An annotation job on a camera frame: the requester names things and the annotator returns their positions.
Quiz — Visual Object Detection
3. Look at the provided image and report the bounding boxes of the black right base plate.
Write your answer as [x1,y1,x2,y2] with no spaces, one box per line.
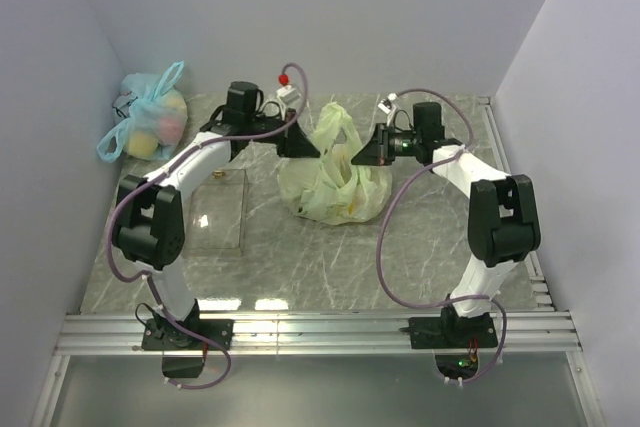
[405,316,499,350]

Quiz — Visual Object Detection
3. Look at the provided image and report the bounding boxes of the clear plastic tray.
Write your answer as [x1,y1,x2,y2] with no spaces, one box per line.
[182,169,249,259]

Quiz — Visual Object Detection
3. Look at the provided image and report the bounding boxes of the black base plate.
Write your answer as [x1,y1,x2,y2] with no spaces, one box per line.
[405,316,499,350]
[141,317,234,351]

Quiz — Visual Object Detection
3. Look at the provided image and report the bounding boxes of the aluminium mounting rail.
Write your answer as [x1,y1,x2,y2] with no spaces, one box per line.
[31,310,605,426]

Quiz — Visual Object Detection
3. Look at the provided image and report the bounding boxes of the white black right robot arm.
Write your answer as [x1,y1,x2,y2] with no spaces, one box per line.
[352,99,541,348]

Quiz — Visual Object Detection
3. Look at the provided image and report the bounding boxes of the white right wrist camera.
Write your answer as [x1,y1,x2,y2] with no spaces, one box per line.
[377,93,398,126]

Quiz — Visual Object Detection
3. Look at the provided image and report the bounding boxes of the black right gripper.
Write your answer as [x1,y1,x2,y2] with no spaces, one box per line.
[351,123,421,167]

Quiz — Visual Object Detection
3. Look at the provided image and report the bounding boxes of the pale green plastic bag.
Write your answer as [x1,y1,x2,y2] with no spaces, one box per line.
[277,102,393,226]

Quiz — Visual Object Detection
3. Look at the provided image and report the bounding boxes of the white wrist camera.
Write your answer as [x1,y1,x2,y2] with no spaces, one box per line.
[377,93,398,126]
[275,73,302,108]

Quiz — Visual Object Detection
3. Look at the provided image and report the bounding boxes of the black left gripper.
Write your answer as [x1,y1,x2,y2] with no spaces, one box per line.
[246,108,321,159]

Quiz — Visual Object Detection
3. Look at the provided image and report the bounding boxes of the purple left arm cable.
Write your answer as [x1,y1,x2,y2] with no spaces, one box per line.
[106,62,310,392]

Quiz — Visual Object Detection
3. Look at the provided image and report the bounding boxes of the blue plastic bag with fruits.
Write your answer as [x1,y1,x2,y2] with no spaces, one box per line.
[96,61,188,163]

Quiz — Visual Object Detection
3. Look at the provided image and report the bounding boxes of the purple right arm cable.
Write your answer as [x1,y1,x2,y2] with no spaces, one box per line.
[374,87,507,384]

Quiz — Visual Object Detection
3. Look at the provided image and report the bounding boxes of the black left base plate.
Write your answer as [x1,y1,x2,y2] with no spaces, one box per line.
[141,317,234,351]

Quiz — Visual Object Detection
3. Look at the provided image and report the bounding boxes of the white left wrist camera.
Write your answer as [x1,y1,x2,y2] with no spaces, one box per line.
[275,73,302,108]

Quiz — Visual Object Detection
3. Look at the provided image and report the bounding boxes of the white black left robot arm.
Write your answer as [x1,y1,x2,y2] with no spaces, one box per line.
[105,74,320,349]

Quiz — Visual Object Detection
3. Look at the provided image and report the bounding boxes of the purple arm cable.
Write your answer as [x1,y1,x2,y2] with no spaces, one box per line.
[106,62,310,392]
[374,87,507,384]

